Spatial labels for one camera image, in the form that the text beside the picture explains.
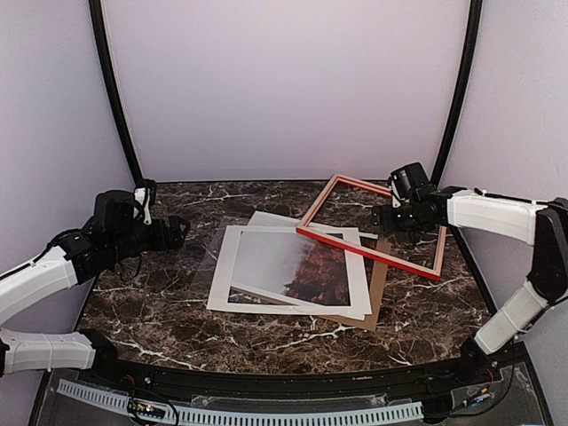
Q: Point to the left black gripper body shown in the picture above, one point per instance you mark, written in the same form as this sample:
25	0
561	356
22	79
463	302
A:
128	245

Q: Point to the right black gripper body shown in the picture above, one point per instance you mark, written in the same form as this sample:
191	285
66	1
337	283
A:
407	219

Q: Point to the clear acrylic sheet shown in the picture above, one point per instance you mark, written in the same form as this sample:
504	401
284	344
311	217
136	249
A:
202	280

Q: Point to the brown cardboard backing board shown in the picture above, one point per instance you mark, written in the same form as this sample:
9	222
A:
377	288

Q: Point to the white mat board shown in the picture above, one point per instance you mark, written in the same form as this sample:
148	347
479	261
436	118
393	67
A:
224	297

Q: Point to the red wooden picture frame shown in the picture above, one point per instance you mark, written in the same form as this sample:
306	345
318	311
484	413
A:
303	228

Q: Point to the autumn forest photo print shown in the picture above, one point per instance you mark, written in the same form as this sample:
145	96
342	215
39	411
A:
275	262

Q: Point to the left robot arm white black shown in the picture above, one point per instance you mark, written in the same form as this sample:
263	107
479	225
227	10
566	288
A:
121	227

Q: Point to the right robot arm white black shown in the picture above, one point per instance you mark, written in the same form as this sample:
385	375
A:
541	225

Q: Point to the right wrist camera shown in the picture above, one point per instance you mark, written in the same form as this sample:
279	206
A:
395	200

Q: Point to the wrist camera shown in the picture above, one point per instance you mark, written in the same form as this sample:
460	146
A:
395	200
144	198

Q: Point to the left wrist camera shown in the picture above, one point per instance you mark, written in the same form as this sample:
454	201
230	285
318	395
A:
144	198

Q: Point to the black front rail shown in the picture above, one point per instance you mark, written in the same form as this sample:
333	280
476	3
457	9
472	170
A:
423	381

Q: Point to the white slotted cable duct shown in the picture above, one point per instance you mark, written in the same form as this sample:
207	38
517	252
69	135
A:
147	411

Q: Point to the right black corner post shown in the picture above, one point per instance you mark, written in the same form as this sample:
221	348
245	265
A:
460	90

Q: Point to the black corner post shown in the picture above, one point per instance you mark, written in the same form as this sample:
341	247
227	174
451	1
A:
112	90
460	90

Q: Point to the left black corner post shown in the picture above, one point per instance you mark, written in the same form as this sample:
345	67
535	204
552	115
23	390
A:
112	90

